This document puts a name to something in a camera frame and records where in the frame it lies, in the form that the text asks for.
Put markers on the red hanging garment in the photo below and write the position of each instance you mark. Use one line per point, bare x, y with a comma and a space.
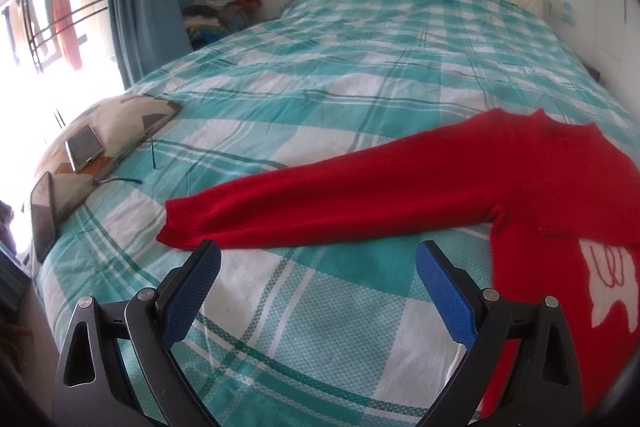
67, 32

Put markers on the dark tablet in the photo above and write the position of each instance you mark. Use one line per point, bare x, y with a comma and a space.
44, 217

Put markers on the silver smartphone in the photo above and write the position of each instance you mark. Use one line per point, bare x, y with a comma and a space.
85, 148

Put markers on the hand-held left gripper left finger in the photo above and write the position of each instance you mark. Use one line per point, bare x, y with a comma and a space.
192, 292

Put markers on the patterned beige pillow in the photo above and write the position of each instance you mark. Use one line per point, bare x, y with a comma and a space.
125, 117

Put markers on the bed with teal plaid sheet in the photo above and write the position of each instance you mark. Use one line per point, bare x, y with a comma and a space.
325, 72

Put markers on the red sweater with white rabbit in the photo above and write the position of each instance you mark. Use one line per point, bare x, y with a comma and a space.
400, 187

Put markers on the metal window railing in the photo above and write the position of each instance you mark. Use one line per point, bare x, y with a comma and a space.
60, 32

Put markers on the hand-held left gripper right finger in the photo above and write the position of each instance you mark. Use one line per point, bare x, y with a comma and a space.
447, 292

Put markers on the dark nightstand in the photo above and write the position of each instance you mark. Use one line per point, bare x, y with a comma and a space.
595, 73

